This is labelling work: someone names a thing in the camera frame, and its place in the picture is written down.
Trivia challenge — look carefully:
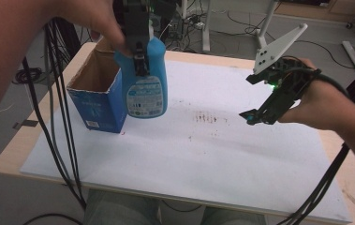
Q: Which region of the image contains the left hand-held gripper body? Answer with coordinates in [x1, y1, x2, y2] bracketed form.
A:
[112, 0, 155, 45]

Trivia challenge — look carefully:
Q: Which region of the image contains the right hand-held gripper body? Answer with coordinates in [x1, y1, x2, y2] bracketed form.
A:
[253, 22, 322, 125]

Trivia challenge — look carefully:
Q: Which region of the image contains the blue spray bottle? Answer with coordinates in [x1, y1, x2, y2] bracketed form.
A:
[113, 36, 169, 119]

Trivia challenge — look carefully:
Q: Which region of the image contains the blue cardboard box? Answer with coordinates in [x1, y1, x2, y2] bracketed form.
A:
[66, 37, 128, 134]

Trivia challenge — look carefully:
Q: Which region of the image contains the person's left hand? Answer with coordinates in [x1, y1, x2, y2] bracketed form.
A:
[71, 0, 129, 56]

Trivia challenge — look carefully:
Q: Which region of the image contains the person's right hand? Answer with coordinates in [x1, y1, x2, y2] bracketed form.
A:
[277, 57, 351, 132]

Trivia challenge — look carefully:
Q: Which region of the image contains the dark equipment box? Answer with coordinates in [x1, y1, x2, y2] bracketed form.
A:
[151, 0, 185, 43]

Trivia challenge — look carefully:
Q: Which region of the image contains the white power strip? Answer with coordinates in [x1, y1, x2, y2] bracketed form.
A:
[190, 18, 206, 31]

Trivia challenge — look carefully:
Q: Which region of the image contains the white table mat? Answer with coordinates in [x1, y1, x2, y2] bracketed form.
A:
[20, 59, 353, 224]

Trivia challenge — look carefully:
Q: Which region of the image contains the person's right leg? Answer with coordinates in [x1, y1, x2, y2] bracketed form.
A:
[200, 206, 267, 225]

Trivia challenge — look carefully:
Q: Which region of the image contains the person's leg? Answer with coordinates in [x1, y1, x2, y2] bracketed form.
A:
[200, 206, 267, 225]
[82, 188, 162, 225]

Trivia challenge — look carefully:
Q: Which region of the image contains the grey floor tape piece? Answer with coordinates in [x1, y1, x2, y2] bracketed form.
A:
[12, 119, 39, 130]

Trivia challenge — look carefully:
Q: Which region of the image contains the person's left leg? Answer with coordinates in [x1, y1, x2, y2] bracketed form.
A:
[82, 188, 162, 225]

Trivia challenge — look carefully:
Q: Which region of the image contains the long black floor cable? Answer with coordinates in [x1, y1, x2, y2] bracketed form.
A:
[226, 10, 354, 69]

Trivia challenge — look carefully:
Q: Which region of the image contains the coiled black cable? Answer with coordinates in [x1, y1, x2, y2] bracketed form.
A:
[11, 67, 43, 84]

